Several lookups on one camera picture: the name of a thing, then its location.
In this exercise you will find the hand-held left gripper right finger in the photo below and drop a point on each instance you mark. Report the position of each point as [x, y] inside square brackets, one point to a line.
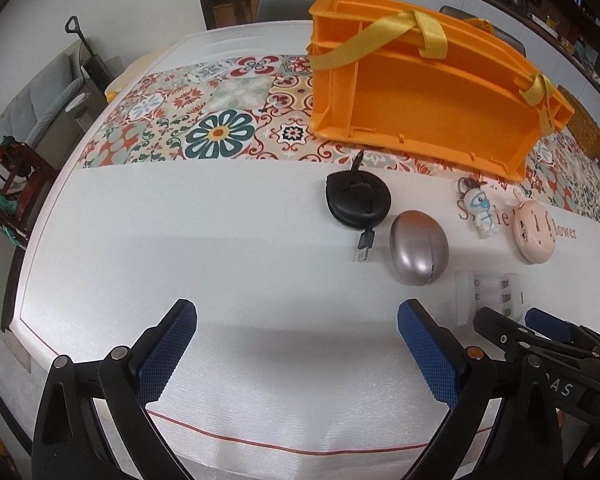
[430, 355]

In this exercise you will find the floral patterned table runner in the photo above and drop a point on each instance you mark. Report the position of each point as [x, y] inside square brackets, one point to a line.
[220, 130]

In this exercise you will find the pink round gadget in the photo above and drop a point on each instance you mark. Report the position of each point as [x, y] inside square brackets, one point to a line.
[532, 230]

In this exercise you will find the white round fan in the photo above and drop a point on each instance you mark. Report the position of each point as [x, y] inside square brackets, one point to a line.
[80, 105]

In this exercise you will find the silver computer mouse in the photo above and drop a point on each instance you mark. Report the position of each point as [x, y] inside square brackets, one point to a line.
[420, 250]

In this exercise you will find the dark wooden chair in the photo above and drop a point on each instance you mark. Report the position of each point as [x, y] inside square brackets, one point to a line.
[22, 175]

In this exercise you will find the cream and yellow tub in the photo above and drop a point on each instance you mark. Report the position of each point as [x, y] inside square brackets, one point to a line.
[130, 77]

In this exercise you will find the woven tissue box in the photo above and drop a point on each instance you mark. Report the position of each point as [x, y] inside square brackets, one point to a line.
[587, 125]

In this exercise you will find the grey dining chair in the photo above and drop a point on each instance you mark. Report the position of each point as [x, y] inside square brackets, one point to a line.
[290, 5]
[490, 25]

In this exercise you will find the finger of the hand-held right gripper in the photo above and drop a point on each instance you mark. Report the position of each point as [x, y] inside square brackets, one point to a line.
[547, 322]
[502, 332]

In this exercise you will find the orange plastic basket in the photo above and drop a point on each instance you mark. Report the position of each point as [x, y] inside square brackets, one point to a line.
[430, 90]

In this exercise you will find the clear plastic battery case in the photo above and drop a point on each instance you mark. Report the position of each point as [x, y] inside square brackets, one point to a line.
[485, 290]

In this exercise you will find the black upright vacuum cleaner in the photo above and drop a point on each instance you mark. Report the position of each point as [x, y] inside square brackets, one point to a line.
[96, 67]

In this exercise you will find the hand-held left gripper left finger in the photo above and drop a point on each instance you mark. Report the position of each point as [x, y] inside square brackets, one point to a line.
[165, 355]

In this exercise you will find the grey sofa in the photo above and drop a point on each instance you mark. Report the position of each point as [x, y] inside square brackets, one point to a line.
[35, 100]

